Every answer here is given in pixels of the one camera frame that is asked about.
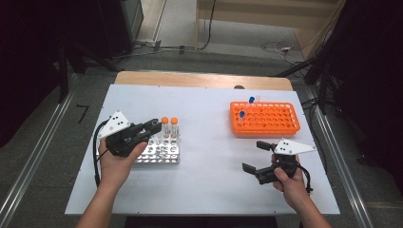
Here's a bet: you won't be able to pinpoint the orange test tube rack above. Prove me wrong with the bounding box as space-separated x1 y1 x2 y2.
229 100 301 138

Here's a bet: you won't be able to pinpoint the aluminium floor rail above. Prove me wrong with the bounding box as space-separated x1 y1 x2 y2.
300 85 374 228
0 72 80 228

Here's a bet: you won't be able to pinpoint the black stand leg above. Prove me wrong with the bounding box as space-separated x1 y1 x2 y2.
56 41 70 104
70 41 125 72

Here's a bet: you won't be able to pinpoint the grey floor cable bundle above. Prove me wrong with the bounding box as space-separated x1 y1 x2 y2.
126 38 197 58

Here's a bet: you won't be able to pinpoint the hand-held gripper cable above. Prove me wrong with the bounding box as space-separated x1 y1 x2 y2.
294 162 315 194
92 119 110 188

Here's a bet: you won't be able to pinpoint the black cabinet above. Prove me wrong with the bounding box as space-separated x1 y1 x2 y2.
96 0 145 60

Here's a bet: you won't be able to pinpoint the black hanging cable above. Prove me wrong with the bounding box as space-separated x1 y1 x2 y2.
198 0 217 51

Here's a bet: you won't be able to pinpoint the person's right hand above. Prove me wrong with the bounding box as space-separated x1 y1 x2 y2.
270 154 307 207

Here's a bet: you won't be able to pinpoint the black floor cables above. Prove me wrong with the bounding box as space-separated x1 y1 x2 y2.
300 96 331 160

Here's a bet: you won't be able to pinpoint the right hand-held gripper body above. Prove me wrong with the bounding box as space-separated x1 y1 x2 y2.
256 138 317 186

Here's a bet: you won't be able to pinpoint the left hand-held gripper cable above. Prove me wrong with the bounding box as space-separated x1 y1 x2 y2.
92 119 110 188

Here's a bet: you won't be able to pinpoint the right hand-held gripper cable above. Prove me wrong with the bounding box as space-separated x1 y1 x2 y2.
294 162 315 194

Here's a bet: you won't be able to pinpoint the person's left hand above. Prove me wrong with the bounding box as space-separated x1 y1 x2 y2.
98 137 149 191

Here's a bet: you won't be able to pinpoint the white floor cable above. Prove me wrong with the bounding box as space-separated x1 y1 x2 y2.
259 40 305 66

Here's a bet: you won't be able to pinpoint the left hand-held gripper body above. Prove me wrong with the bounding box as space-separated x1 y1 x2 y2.
97 109 151 158

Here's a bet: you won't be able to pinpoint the dark curtain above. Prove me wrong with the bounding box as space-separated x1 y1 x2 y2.
0 0 103 148
317 0 403 191

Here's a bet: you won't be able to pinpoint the metal test tube rack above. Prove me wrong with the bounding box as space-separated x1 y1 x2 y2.
96 124 181 165

